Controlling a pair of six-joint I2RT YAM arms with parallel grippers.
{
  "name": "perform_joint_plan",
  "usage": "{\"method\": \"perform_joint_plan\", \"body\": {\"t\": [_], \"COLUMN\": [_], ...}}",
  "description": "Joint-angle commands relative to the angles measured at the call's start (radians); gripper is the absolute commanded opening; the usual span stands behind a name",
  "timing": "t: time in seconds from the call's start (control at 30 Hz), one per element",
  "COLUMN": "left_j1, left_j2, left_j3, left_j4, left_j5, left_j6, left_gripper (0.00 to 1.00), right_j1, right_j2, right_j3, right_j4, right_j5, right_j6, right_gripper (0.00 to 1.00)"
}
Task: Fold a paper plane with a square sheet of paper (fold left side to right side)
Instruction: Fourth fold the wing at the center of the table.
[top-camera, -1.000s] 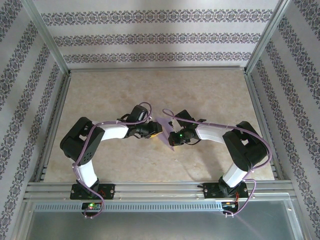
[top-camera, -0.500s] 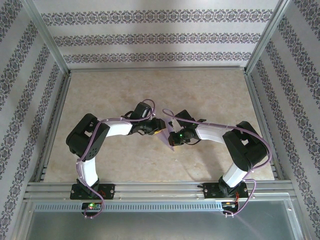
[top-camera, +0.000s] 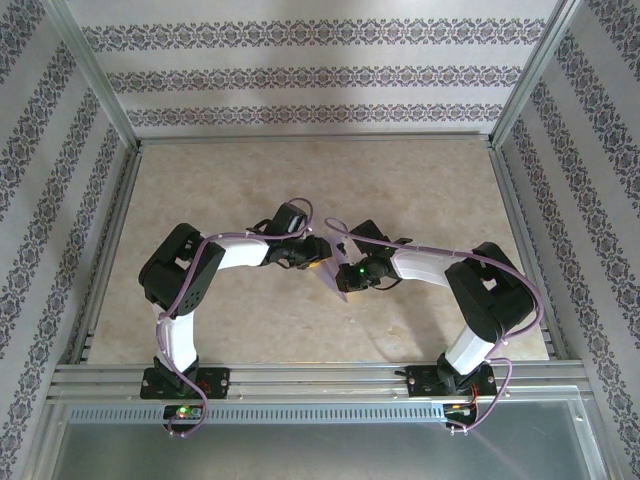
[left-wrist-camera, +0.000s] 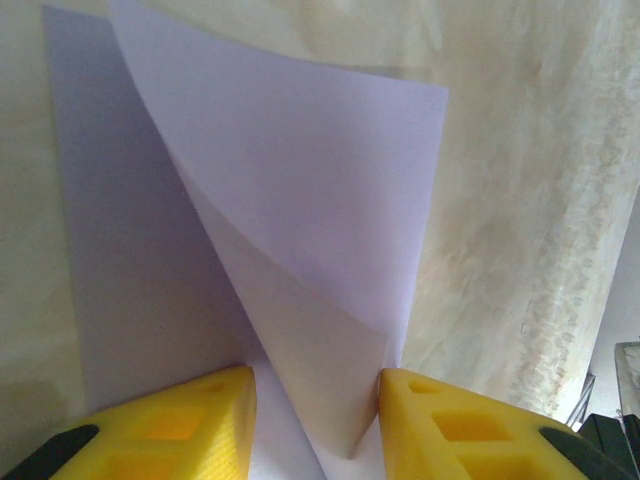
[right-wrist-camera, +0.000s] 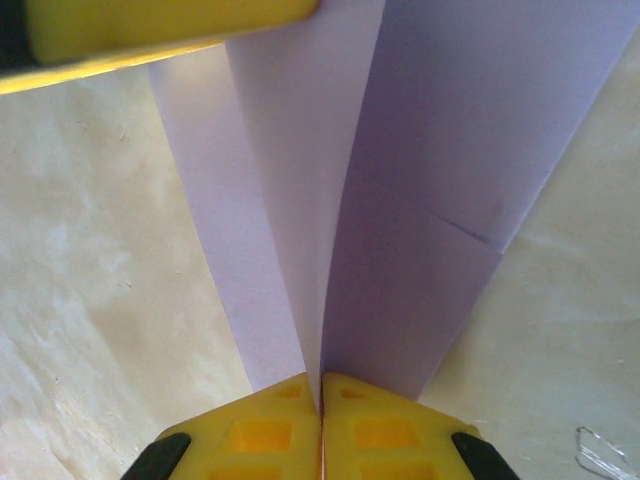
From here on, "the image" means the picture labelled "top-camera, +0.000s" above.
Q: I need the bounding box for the grey metal panel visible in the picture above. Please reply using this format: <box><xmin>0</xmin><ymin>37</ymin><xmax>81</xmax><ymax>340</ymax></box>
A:
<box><xmin>37</xmin><ymin>399</ymin><xmax>611</xmax><ymax>480</ymax></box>

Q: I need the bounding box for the circuit board with green light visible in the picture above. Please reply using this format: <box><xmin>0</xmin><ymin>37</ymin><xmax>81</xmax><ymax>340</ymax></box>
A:
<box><xmin>163</xmin><ymin>404</ymin><xmax>204</xmax><ymax>421</ymax></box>

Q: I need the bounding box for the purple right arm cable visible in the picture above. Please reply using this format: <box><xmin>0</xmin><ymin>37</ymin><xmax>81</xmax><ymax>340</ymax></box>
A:
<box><xmin>324</xmin><ymin>217</ymin><xmax>546</xmax><ymax>434</ymax></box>

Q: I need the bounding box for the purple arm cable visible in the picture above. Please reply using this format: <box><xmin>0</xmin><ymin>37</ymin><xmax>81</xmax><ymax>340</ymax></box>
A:
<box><xmin>324</xmin><ymin>217</ymin><xmax>546</xmax><ymax>434</ymax></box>
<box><xmin>157</xmin><ymin>197</ymin><xmax>316</xmax><ymax>440</ymax></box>

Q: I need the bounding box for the aluminium table edge rail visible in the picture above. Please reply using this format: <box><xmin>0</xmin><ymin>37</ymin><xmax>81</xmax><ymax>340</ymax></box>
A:
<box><xmin>64</xmin><ymin>144</ymin><xmax>146</xmax><ymax>365</ymax></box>
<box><xmin>487</xmin><ymin>142</ymin><xmax>571</xmax><ymax>361</ymax></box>
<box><xmin>135</xmin><ymin>130</ymin><xmax>496</xmax><ymax>147</ymax></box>

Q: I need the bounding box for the aluminium mounting rail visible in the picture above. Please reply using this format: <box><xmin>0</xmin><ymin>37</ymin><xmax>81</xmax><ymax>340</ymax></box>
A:
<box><xmin>47</xmin><ymin>363</ymin><xmax>586</xmax><ymax>401</ymax></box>

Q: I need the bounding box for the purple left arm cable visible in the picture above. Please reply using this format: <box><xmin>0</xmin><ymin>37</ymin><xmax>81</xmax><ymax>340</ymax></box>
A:
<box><xmin>157</xmin><ymin>197</ymin><xmax>316</xmax><ymax>440</ymax></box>

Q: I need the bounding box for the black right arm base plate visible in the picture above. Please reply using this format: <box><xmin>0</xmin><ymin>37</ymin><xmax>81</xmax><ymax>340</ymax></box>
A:
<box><xmin>407</xmin><ymin>364</ymin><xmax>497</xmax><ymax>399</ymax></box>

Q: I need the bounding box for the grey slotted cable duct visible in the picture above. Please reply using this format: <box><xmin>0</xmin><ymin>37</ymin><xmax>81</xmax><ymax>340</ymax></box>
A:
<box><xmin>67</xmin><ymin>403</ymin><xmax>446</xmax><ymax>425</ymax></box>

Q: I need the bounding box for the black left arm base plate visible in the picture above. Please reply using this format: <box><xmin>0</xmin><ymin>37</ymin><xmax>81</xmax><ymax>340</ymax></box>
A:
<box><xmin>139</xmin><ymin>366</ymin><xmax>231</xmax><ymax>400</ymax></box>

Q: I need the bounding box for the aluminium frame post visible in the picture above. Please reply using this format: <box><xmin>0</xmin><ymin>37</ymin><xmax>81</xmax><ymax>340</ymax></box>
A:
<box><xmin>487</xmin><ymin>0</ymin><xmax>586</xmax><ymax>149</ymax></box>
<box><xmin>42</xmin><ymin>0</ymin><xmax>144</xmax><ymax>151</ymax></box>

